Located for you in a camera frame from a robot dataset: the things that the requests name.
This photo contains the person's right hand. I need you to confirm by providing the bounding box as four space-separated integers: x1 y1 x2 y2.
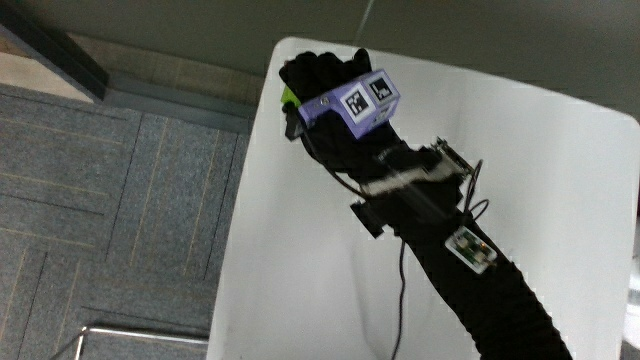
278 47 444 187

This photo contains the green brick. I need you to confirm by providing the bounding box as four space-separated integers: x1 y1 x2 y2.
280 85 303 109

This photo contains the person's right forearm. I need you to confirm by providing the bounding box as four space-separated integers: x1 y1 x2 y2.
349 137 574 360

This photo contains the black cable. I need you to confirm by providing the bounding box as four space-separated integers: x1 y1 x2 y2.
390 238 407 360

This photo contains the metal chair frame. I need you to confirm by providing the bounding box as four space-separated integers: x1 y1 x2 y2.
48 325 209 360

